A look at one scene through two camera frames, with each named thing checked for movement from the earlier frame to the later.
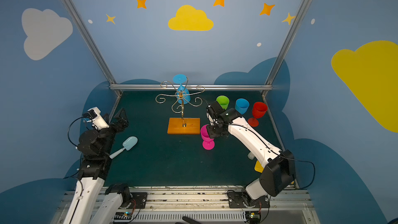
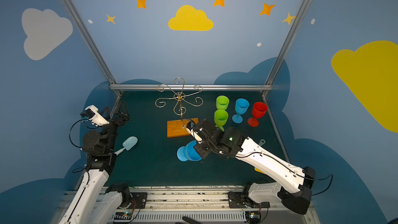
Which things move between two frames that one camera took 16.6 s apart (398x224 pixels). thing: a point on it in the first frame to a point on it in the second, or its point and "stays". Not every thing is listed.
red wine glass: [258, 109] stays
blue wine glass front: [241, 106] stays
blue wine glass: [183, 95] to [188, 152]
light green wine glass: [223, 100] stays
